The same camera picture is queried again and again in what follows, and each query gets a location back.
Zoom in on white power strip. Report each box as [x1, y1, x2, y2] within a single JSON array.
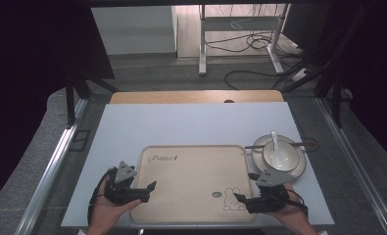
[[291, 68, 311, 83]]

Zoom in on wooden table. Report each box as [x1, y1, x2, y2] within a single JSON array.
[[110, 89, 285, 105]]

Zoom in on black metal stand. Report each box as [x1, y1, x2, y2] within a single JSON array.
[[64, 69, 120, 127], [313, 70, 346, 129]]

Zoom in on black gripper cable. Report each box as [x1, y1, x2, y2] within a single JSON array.
[[87, 166, 116, 226], [287, 188, 310, 214]]

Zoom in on white bowl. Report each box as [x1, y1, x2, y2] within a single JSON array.
[[262, 139, 301, 172]]

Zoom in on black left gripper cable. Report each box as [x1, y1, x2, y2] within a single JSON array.
[[87, 166, 116, 226]]

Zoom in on white ceramic spoon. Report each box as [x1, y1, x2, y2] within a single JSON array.
[[269, 130, 286, 167]]

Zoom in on white metal desk frame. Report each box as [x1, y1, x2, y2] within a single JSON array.
[[198, 3, 291, 77]]

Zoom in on brown chopsticks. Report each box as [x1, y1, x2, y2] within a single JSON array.
[[244, 141, 316, 150]]

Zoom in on black floor cables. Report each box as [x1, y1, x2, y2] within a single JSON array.
[[204, 30, 316, 91]]

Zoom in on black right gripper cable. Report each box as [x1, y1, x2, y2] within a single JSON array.
[[287, 188, 310, 214]]

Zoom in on white cabinet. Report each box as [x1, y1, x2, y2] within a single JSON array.
[[90, 5, 178, 56]]

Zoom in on beige tray with rabbit print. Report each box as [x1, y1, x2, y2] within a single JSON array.
[[129, 144, 258, 224]]

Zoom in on person's left hand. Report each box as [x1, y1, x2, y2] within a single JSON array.
[[86, 175, 143, 235]]

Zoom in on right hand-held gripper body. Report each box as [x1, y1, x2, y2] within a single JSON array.
[[245, 168, 296, 214]]

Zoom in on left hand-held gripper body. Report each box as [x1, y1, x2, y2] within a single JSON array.
[[103, 160, 151, 207]]

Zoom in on white plate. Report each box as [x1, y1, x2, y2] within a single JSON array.
[[251, 133, 308, 180]]

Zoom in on silver metal rail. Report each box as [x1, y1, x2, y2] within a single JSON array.
[[315, 97, 387, 235], [14, 97, 89, 235]]

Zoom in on person's right hand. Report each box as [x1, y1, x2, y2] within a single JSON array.
[[268, 182, 313, 235]]

